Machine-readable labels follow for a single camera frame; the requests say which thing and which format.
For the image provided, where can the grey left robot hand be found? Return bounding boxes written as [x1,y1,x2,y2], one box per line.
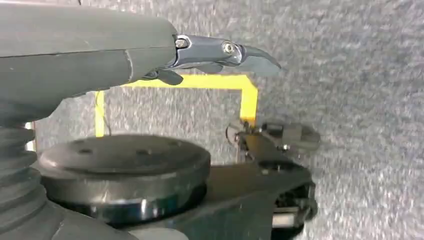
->
[0,0,283,240]

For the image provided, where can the black round robot hip cover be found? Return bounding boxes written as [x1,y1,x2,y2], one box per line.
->
[35,133,212,229]

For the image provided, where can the ribbed grey left arm sleeve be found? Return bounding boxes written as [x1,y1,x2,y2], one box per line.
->
[0,124,49,233]

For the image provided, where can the yellow floor tape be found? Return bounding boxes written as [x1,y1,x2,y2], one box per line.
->
[94,74,259,139]

